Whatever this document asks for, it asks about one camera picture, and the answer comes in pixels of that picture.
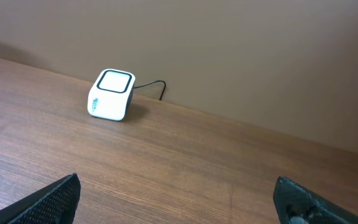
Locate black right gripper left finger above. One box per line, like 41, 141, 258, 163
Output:
0, 173, 81, 224

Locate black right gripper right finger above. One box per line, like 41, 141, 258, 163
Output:
273, 176, 358, 224

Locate white barcode scanner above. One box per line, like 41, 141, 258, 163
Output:
87, 68, 135, 121

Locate black scanner cable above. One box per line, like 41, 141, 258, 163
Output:
133, 80, 167, 101

